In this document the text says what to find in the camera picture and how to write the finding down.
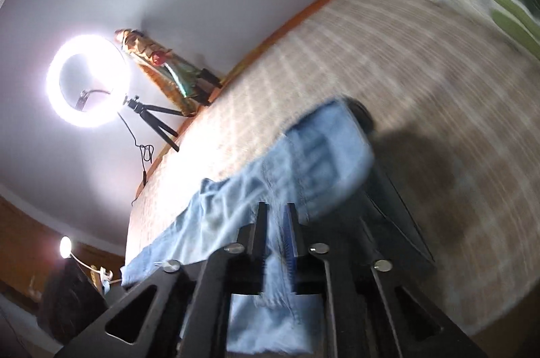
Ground orange scrunchie bunch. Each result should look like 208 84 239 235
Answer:
139 41 171 65

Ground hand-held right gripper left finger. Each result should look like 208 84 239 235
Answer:
55 202 271 358

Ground blue denim pants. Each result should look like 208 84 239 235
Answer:
121 98 376 354

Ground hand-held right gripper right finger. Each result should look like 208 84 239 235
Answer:
285 203 486 358

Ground orange bed sheet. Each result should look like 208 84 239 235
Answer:
131 0 355 207

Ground beige checked blanket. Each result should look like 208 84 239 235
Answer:
124 0 540 337

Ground white ring light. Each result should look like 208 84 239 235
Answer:
46 33 131 128

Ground black power cable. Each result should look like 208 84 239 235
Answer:
118 113 155 207

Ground white clip lamp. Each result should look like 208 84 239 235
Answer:
59 235 123 291

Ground teal hanging cloth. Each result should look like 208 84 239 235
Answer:
169 67 190 97

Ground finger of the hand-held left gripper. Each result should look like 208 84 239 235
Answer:
348 98 436 263

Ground black mini tripod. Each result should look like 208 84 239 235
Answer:
124 96 199 152

